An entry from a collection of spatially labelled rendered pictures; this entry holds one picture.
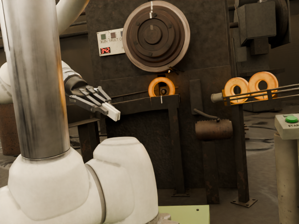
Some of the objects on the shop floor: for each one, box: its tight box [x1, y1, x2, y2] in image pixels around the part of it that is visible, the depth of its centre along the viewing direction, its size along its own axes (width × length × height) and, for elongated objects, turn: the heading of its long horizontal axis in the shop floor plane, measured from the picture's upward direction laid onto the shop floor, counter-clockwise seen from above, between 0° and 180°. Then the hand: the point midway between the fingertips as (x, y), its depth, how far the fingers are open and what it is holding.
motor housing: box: [195, 119, 233, 204], centre depth 162 cm, size 13×22×54 cm
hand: (110, 111), depth 80 cm, fingers closed
